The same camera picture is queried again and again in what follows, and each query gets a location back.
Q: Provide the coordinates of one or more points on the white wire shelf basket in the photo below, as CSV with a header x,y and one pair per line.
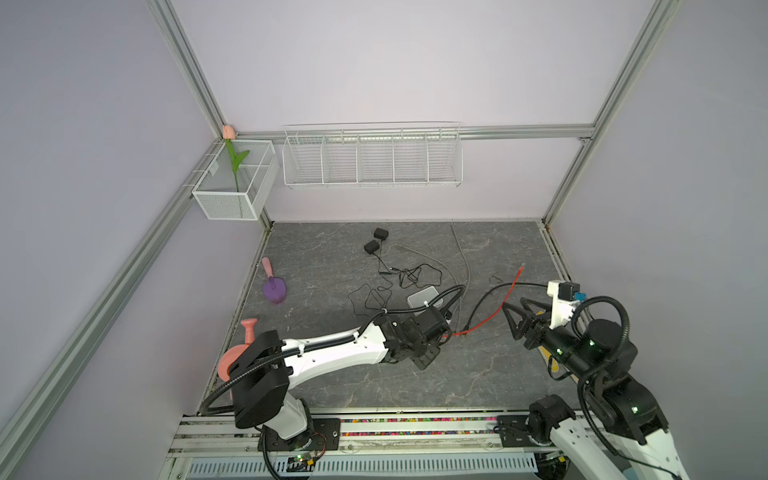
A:
x,y
373,155

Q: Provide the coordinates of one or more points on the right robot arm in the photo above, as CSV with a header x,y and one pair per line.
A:
x,y
618,417

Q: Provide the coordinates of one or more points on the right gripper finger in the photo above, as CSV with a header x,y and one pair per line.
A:
x,y
517,319
534,308

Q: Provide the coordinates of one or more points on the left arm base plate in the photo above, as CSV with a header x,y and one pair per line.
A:
x,y
322,434

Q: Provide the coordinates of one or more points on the white mesh box basket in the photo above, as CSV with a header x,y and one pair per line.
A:
x,y
215,190

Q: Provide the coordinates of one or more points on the purple trowel pink handle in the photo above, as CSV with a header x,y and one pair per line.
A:
x,y
274,289

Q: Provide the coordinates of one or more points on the black power adapter near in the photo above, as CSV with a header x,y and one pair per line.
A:
x,y
372,247

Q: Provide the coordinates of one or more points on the white network switch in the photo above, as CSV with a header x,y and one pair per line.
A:
x,y
421,298

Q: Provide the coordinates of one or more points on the pink watering can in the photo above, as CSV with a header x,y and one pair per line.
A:
x,y
232,354

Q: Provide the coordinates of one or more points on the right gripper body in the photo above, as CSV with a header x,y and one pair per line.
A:
x,y
536,336

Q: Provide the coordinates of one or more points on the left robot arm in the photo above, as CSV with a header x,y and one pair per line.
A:
x,y
260,379

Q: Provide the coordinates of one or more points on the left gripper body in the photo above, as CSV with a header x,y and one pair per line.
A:
x,y
425,354

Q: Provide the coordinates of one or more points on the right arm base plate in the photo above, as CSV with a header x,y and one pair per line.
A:
x,y
522,431

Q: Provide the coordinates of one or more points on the artificial tulip flower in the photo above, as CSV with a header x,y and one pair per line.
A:
x,y
236,158

